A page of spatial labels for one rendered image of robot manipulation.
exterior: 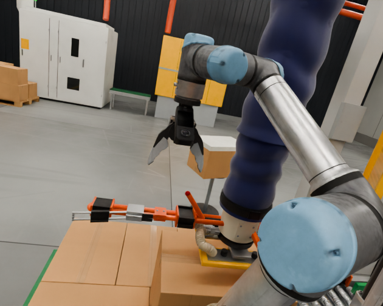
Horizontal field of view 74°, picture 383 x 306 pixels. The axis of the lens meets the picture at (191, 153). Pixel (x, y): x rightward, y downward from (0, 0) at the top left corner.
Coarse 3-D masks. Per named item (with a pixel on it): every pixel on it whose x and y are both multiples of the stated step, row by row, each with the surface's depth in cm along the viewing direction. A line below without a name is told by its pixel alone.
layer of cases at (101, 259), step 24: (72, 240) 172; (96, 240) 177; (120, 240) 181; (144, 240) 186; (72, 264) 154; (96, 264) 157; (120, 264) 161; (144, 264) 165; (48, 288) 136; (72, 288) 139; (96, 288) 142; (120, 288) 145; (144, 288) 148
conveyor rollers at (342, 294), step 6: (336, 288) 181; (342, 288) 180; (348, 288) 182; (330, 294) 174; (336, 294) 173; (342, 294) 176; (354, 294) 177; (324, 300) 168; (336, 300) 170; (348, 300) 171
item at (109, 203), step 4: (96, 200) 105; (100, 200) 106; (104, 200) 106; (108, 200) 107; (112, 200) 108; (92, 204) 102; (96, 204) 103; (100, 204) 103; (104, 204) 104; (108, 204) 104; (112, 204) 105; (92, 208) 102; (96, 208) 102; (100, 208) 102; (104, 208) 102; (108, 208) 103; (112, 208) 106
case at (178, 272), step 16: (160, 240) 135; (176, 240) 132; (192, 240) 134; (208, 240) 137; (160, 256) 122; (176, 256) 121; (192, 256) 123; (160, 272) 111; (176, 272) 112; (192, 272) 114; (208, 272) 116; (224, 272) 118; (240, 272) 120; (160, 288) 103; (176, 288) 104; (192, 288) 106; (208, 288) 107; (224, 288) 109; (160, 304) 103; (176, 304) 104; (192, 304) 105; (208, 304) 106
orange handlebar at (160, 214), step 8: (88, 208) 103; (120, 208) 108; (144, 208) 110; (152, 208) 110; (160, 208) 111; (160, 216) 107; (168, 216) 108; (208, 216) 114; (216, 216) 115; (208, 224) 111; (216, 224) 111; (256, 240) 104
